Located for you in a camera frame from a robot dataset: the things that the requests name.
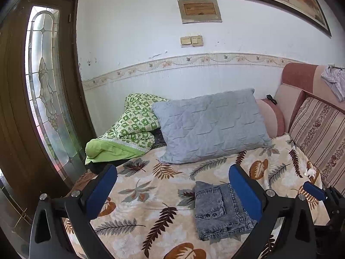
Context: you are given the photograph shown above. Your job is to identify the grey cloth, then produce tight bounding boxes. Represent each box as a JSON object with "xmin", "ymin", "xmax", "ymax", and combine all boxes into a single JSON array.
[{"xmin": 320, "ymin": 64, "xmax": 345, "ymax": 103}]

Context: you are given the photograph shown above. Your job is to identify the green patterned quilt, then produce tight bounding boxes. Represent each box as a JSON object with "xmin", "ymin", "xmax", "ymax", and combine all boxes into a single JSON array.
[{"xmin": 85, "ymin": 93, "xmax": 171, "ymax": 166}]

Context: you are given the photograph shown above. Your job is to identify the striped sofa cushion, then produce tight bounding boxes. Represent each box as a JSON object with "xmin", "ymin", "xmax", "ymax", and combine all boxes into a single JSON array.
[{"xmin": 288, "ymin": 96, "xmax": 345, "ymax": 195}]

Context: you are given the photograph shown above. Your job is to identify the blue denim pants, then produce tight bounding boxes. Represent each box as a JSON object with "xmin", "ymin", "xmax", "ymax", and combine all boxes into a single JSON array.
[{"xmin": 194, "ymin": 181, "xmax": 258, "ymax": 242}]

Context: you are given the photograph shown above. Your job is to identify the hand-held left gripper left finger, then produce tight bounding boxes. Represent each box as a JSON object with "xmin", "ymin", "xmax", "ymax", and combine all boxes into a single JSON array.
[{"xmin": 29, "ymin": 164, "xmax": 118, "ymax": 259}]

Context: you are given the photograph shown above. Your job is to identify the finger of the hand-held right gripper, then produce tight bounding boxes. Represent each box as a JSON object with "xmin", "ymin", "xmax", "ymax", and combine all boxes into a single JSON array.
[{"xmin": 303, "ymin": 181, "xmax": 336, "ymax": 203}]

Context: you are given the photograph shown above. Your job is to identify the pink sofa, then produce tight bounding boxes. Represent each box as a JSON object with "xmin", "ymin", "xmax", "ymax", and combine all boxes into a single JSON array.
[{"xmin": 256, "ymin": 62, "xmax": 345, "ymax": 199}]

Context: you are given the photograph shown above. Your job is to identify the wooden stained glass door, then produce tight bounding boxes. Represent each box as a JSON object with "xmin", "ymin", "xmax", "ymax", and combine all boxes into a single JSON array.
[{"xmin": 0, "ymin": 0, "xmax": 98, "ymax": 249}]

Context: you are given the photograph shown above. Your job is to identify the leaf print blanket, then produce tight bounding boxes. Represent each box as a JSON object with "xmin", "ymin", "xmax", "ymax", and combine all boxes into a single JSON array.
[{"xmin": 62, "ymin": 133, "xmax": 332, "ymax": 259}]

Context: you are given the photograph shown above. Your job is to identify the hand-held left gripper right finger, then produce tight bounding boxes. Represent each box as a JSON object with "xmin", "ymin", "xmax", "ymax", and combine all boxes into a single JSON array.
[{"xmin": 229, "ymin": 164, "xmax": 318, "ymax": 259}]

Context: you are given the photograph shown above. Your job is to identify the grey quilted pillow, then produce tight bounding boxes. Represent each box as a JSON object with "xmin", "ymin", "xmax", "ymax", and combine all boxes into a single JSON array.
[{"xmin": 152, "ymin": 88, "xmax": 273, "ymax": 164}]

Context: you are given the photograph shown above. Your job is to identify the wall plaque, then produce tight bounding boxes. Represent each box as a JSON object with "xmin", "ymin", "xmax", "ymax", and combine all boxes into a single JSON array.
[{"xmin": 177, "ymin": 0, "xmax": 223, "ymax": 24}]

